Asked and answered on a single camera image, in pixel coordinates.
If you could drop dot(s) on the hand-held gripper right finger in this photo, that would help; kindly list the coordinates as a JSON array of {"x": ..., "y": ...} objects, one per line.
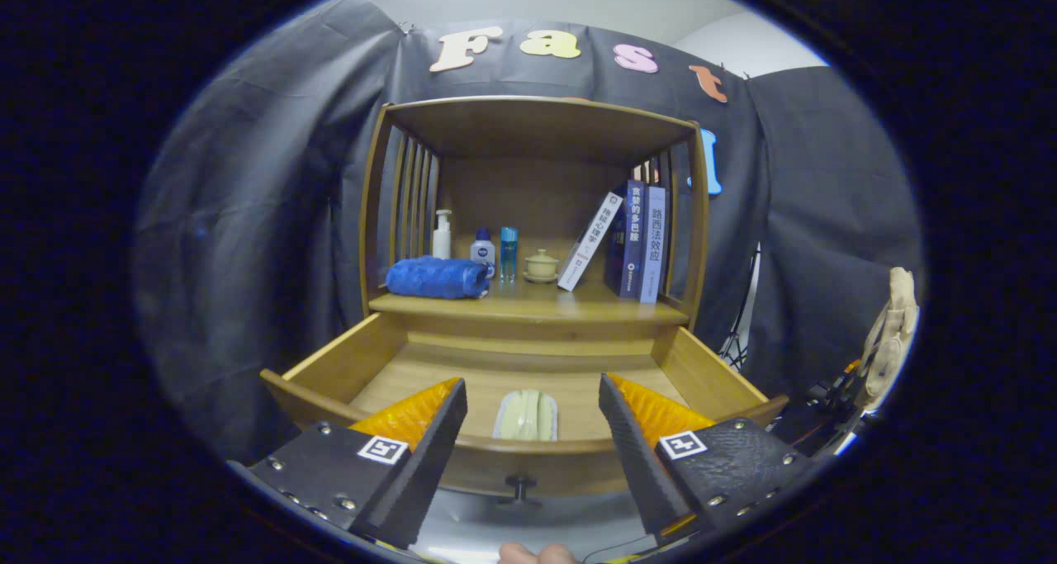
[{"x": 636, "y": 465}]

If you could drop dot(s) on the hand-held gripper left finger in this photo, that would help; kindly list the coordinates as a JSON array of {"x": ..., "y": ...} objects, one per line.
[{"x": 421, "y": 473}]

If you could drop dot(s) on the wooden drawer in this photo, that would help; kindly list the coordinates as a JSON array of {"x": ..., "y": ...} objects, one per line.
[{"x": 495, "y": 382}]

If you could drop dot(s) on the pale green brush white base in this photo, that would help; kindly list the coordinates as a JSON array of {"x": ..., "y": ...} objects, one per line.
[{"x": 526, "y": 415}]

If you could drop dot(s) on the wooden countertop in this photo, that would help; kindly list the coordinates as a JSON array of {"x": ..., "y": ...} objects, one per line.
[{"x": 537, "y": 300}]

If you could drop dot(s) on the wooden cabinet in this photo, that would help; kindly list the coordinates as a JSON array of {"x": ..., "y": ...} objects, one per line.
[{"x": 528, "y": 192}]

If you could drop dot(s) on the black tripod stand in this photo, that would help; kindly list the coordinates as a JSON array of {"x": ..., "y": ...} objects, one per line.
[{"x": 737, "y": 345}]

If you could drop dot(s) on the blue folded towel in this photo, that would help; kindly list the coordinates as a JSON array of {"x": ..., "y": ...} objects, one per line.
[{"x": 438, "y": 277}]

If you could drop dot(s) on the pale blue book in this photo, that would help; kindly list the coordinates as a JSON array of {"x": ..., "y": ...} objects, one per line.
[{"x": 654, "y": 246}]

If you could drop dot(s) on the beige lidded tea cup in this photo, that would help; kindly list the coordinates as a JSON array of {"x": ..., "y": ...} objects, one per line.
[{"x": 542, "y": 265}]

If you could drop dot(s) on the dark blue book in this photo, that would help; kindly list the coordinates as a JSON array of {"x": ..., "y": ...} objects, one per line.
[{"x": 628, "y": 242}]

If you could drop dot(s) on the white book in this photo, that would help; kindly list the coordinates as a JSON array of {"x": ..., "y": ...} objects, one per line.
[{"x": 588, "y": 242}]

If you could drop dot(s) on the white bottle with blue cap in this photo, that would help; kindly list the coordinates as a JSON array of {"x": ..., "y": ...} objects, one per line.
[{"x": 483, "y": 250}]

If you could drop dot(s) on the white pump bottle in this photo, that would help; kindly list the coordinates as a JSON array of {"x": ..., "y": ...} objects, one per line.
[{"x": 442, "y": 242}]

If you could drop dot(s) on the clear blue bottle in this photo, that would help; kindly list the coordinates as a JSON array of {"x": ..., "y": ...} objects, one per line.
[{"x": 509, "y": 254}]

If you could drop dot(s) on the beige cloth bag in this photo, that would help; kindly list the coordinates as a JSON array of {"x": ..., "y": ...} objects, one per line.
[{"x": 896, "y": 324}]

